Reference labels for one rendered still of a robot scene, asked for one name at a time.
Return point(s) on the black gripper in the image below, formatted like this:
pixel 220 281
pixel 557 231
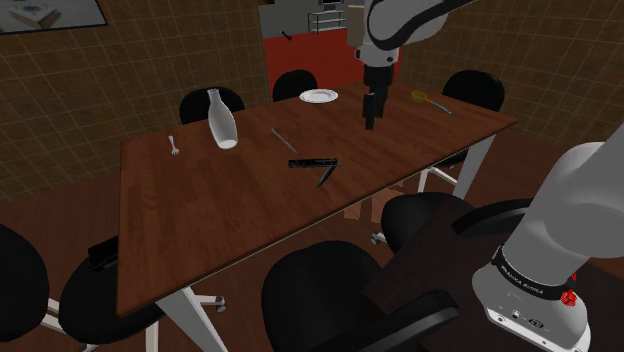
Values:
pixel 379 78

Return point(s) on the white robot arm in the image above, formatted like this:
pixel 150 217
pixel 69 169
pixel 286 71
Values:
pixel 575 209

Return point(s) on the white plate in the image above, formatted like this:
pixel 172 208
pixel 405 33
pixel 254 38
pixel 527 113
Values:
pixel 319 95

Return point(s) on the black folding knife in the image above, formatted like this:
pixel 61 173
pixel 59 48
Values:
pixel 312 162

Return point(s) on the black office chair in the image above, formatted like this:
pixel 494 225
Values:
pixel 195 106
pixel 414 214
pixel 292 84
pixel 97 307
pixel 317 292
pixel 22 287
pixel 475 88

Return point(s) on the tan box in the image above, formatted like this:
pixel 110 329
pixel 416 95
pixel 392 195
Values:
pixel 356 24

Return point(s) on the grey table knife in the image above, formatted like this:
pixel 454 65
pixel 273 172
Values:
pixel 284 141

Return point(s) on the grey metal shelf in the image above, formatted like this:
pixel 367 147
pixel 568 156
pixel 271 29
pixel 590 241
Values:
pixel 327 20

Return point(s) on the white bottle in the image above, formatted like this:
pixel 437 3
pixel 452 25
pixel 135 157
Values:
pixel 222 123

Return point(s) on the dark robot stand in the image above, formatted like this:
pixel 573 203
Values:
pixel 438 263

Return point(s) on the brown wooden table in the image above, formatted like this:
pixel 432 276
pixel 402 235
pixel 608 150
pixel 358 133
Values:
pixel 229 209

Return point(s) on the silver fork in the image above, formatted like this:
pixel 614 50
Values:
pixel 174 146

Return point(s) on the framed wall picture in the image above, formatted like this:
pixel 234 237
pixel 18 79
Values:
pixel 48 12

